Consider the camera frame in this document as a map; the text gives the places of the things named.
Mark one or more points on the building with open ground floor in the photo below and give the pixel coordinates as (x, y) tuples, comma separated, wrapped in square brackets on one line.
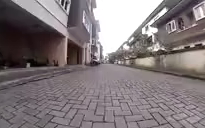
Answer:
[(40, 20)]

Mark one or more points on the grey parked car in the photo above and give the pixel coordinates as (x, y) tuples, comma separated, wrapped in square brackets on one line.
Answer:
[(95, 61)]

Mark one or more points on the long pale boundary wall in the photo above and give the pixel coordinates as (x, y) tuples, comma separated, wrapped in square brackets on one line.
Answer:
[(186, 60)]

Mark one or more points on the raised grey pavement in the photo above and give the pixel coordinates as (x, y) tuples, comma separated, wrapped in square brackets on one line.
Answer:
[(20, 74)]

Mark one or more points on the trees behind wall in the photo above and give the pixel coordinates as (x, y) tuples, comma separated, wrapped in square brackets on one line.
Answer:
[(136, 46)]

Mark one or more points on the grey building with white windows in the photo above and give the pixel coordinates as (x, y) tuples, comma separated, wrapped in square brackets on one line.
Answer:
[(186, 25)]

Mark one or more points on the pale multi-storey building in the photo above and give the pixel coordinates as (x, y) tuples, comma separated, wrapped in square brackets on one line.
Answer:
[(148, 30)]

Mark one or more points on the beige and grey building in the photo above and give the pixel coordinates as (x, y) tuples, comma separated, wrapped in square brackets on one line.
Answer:
[(77, 23)]

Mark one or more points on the grey brick paved road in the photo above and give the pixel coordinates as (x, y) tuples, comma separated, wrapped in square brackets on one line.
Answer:
[(116, 96)]

